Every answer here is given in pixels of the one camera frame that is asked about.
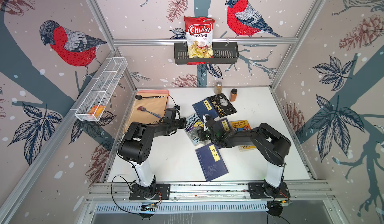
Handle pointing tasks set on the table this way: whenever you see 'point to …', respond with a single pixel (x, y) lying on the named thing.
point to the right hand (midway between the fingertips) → (197, 132)
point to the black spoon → (139, 97)
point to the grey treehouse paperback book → (193, 124)
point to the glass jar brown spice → (218, 88)
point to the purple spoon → (143, 109)
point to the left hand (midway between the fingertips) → (188, 120)
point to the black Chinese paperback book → (222, 105)
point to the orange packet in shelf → (97, 110)
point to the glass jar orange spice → (233, 94)
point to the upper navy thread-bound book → (203, 107)
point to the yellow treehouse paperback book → (240, 125)
